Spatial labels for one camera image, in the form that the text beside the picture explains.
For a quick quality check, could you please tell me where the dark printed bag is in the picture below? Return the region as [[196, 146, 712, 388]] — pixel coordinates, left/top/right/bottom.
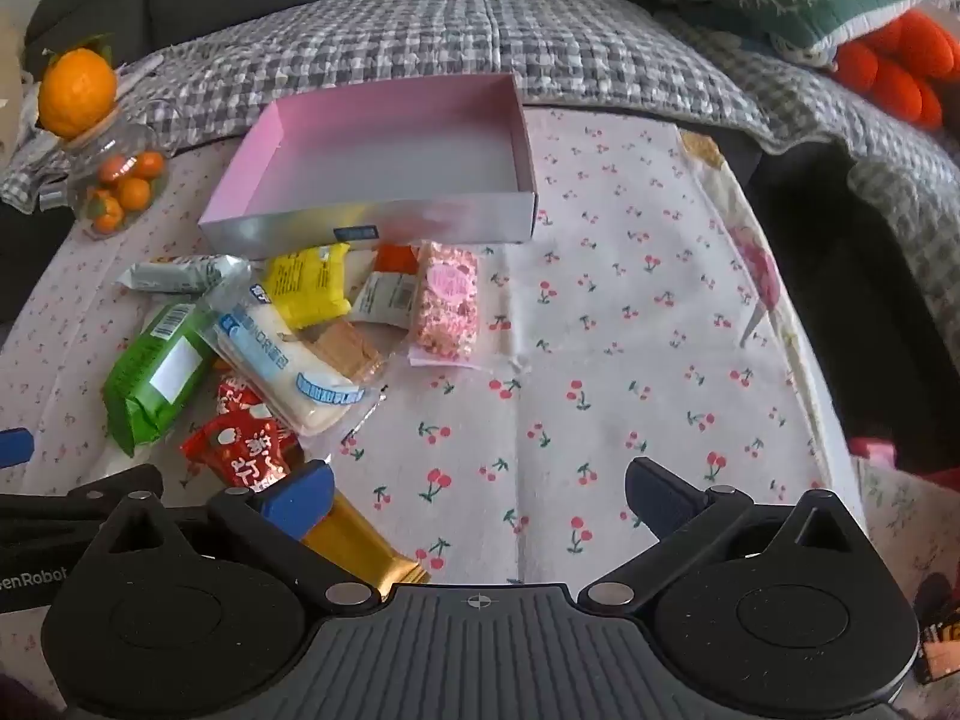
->
[[916, 570, 960, 685]]

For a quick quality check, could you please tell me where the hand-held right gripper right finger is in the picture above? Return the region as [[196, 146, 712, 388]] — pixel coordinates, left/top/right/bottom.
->
[[577, 456, 878, 614]]

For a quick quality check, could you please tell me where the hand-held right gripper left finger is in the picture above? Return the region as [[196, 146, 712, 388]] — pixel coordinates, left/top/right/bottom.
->
[[71, 459, 383, 616]]

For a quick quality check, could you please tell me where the pink speckled clear snack packet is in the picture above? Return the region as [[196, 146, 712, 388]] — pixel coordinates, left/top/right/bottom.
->
[[407, 240, 481, 368]]

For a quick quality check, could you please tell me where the orange plush toy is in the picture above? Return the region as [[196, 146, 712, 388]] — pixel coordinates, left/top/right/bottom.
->
[[832, 11, 960, 132]]

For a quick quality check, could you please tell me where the cherry print cloth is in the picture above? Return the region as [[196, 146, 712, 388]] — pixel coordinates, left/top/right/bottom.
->
[[0, 109, 871, 691]]

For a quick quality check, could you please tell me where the wooden teapot lid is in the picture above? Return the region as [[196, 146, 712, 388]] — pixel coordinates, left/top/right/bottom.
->
[[56, 109, 122, 149]]

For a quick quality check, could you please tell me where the clear wafer cracker packet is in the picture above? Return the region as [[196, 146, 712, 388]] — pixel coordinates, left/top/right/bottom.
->
[[311, 319, 387, 383]]

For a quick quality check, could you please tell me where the gold foil snack packet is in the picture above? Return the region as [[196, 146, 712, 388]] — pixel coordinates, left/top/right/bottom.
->
[[300, 491, 432, 602]]

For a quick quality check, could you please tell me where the green snack packet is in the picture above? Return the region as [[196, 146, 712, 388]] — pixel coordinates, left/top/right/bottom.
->
[[103, 300, 226, 458]]

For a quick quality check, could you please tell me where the white bread packet blue print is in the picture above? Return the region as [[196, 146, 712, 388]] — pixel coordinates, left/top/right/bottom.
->
[[202, 274, 387, 436]]

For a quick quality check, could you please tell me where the large orange citrus fruit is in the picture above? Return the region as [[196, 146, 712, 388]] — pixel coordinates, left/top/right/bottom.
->
[[37, 34, 121, 140]]

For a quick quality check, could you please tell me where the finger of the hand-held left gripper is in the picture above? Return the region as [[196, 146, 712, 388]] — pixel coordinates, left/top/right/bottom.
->
[[0, 427, 35, 467], [0, 465, 166, 541]]

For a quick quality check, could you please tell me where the pale blue cookie packet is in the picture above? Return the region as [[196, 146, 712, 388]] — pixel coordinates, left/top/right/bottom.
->
[[116, 253, 252, 293]]

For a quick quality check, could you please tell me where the cluster of small mandarins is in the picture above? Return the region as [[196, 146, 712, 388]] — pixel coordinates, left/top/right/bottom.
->
[[84, 150, 166, 233]]

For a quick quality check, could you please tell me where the red snack packet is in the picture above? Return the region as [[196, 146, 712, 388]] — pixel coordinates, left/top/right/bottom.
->
[[214, 375, 275, 422], [178, 416, 305, 492]]

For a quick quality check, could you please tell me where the pink cardboard box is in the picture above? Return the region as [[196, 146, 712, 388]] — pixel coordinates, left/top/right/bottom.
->
[[197, 71, 539, 260]]

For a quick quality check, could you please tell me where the yellow snack packet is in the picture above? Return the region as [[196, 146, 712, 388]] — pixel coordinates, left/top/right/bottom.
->
[[262, 242, 353, 331]]

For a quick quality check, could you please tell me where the pink object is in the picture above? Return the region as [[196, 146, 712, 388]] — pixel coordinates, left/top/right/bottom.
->
[[847, 436, 897, 470]]

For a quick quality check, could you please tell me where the grey checkered quilted blanket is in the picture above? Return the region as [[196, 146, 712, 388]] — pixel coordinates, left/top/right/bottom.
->
[[0, 0, 960, 331]]

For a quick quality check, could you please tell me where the glass teapot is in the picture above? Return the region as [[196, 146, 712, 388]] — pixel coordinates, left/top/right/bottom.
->
[[37, 101, 172, 241]]

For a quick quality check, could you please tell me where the orange and white snack packet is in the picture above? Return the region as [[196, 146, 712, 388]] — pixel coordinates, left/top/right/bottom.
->
[[373, 244, 419, 276], [351, 272, 418, 328]]

